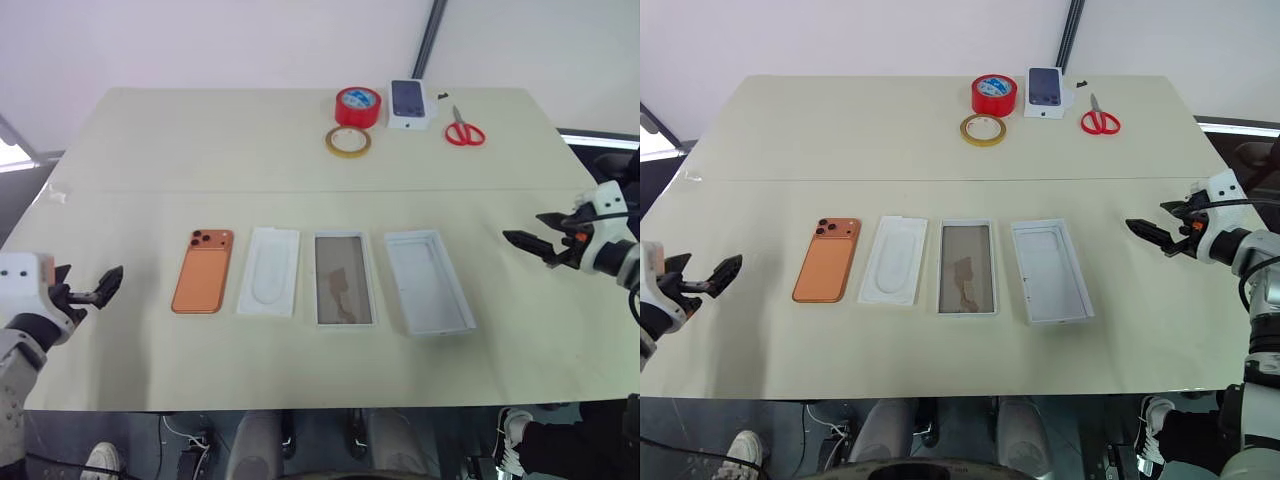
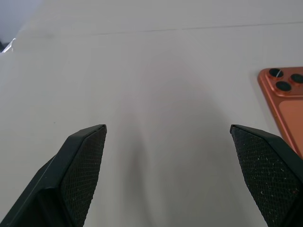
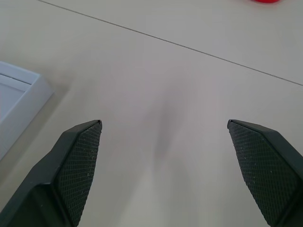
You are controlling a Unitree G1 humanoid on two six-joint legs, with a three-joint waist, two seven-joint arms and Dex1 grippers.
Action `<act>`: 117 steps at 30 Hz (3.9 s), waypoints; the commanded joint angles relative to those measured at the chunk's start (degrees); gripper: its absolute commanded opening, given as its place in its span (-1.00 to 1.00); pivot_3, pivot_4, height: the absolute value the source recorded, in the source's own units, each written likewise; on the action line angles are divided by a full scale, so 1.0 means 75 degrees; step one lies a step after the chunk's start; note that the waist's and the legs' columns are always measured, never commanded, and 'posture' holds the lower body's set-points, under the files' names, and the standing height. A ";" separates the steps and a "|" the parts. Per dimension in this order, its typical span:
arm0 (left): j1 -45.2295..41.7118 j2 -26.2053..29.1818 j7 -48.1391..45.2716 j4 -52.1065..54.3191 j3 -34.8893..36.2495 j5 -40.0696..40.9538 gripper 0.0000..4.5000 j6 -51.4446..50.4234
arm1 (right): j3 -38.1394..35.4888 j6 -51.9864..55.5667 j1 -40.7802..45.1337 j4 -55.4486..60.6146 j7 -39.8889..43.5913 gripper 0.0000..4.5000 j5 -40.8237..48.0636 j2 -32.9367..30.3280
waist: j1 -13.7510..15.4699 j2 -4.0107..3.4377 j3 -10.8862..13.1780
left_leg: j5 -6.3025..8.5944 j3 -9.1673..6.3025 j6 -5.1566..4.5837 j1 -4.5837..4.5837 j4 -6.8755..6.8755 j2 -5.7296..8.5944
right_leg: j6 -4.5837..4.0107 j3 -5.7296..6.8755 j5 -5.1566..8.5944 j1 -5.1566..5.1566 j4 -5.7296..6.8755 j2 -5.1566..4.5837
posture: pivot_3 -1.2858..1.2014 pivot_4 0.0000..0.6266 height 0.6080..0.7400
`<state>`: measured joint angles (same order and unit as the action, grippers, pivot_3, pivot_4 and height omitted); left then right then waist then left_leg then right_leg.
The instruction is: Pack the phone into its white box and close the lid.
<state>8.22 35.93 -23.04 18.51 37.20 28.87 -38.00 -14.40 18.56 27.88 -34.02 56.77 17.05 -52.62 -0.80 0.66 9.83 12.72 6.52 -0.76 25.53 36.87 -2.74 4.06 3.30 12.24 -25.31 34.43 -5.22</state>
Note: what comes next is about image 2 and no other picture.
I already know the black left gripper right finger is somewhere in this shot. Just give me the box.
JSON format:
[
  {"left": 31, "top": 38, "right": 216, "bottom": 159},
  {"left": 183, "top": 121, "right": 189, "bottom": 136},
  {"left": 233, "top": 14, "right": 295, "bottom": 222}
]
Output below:
[{"left": 230, "top": 124, "right": 303, "bottom": 227}]

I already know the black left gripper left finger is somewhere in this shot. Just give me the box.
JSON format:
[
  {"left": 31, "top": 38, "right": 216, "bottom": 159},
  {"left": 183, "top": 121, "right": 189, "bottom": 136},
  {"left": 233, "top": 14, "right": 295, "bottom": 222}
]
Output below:
[{"left": 0, "top": 124, "right": 107, "bottom": 227}]

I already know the orange smartphone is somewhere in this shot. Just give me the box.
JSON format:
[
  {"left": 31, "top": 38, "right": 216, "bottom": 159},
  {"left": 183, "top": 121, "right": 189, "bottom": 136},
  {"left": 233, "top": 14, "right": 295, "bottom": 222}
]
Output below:
[{"left": 257, "top": 66, "right": 303, "bottom": 159}]

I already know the clear plastic wrap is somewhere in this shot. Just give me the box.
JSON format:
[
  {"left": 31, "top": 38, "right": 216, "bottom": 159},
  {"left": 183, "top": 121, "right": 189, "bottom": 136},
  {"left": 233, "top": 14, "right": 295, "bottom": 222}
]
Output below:
[{"left": 1, "top": 37, "right": 17, "bottom": 54}]

